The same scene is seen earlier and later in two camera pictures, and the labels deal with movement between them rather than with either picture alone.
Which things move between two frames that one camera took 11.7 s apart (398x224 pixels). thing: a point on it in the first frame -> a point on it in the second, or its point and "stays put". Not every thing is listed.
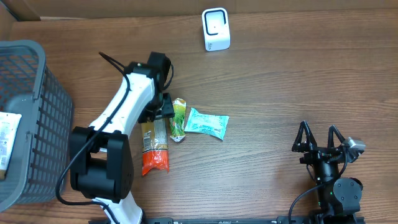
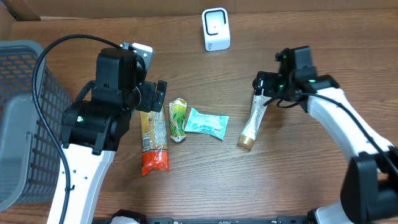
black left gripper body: (161, 108) -> (147, 94)
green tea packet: (177, 122) stays put
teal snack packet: (214, 126) stays put
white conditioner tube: (9, 123) -> (247, 139)
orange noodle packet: (155, 151) stays put
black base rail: (314, 219) stays put
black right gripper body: (317, 155) -> (274, 86)
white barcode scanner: (216, 28) stays put
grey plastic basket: (39, 163) stays put
